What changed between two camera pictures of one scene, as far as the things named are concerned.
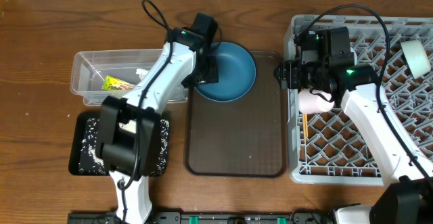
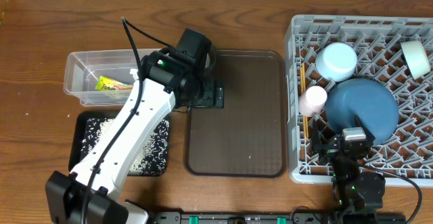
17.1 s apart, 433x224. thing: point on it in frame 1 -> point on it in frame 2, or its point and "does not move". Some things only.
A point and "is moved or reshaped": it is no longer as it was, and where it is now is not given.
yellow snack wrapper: [110, 83] is moved or reshaped
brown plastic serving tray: [243, 137] does not move
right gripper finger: [282, 74] -> [316, 143]
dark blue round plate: [236, 72] is moved or reshaped
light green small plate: [416, 56] does not move
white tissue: [141, 72] is moved or reshaped
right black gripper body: [302, 76] -> [332, 150]
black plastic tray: [83, 145] does not move
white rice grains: [92, 161] does not move
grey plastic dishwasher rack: [325, 148] does not move
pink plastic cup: [312, 101] does not move
